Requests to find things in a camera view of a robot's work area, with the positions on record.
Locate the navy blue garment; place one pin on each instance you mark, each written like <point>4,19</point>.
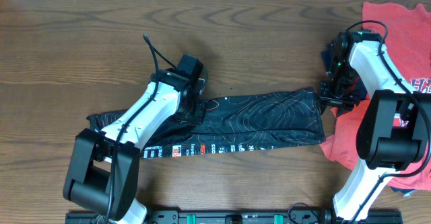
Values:
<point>335,61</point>

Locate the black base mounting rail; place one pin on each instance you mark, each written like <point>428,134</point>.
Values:
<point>301,215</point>

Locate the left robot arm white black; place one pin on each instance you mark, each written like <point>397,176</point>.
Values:
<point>104,165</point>

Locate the black patterned sports jersey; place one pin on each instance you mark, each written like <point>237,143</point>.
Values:
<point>243,123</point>

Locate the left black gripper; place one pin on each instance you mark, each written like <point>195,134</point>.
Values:
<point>199,117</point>

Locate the red printed t-shirt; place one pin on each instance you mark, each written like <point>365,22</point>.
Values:
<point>408,46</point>

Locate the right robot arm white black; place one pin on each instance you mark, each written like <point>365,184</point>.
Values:
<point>395,129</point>

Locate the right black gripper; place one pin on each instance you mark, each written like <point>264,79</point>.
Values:
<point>325,99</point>

